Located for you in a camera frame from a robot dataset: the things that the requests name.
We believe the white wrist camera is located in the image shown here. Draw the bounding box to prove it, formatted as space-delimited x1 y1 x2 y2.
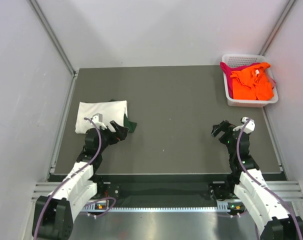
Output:
91 113 108 130
241 117 256 134

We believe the dark grey table mat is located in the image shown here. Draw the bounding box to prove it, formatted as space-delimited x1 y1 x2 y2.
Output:
54 65 281 175

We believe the crimson red t-shirt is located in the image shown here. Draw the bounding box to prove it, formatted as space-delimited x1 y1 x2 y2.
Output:
220 61 258 99

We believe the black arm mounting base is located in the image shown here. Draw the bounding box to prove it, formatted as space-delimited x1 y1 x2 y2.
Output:
91 173 229 199

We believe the folded white t-shirt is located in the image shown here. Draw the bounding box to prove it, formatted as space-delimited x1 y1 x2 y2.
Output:
75 100 128 134

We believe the orange t-shirt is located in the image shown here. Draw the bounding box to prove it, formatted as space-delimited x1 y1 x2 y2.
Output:
230 62 274 101

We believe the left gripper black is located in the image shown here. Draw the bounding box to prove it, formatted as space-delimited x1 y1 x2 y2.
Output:
97 120 129 154

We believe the grey slotted cable duct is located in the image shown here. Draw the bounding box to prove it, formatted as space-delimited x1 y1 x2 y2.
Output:
82 201 245 213

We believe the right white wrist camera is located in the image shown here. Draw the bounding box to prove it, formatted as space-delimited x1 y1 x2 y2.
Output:
241 117 256 134

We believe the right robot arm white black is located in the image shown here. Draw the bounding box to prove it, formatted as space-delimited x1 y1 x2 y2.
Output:
209 117 303 240

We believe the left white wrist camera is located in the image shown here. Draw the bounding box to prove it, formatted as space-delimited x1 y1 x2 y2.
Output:
91 113 108 130

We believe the folded dark green t-shirt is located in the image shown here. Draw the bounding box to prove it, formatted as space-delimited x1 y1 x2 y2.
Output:
109 99 137 133

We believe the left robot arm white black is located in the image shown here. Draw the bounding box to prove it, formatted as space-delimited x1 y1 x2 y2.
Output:
31 117 130 240

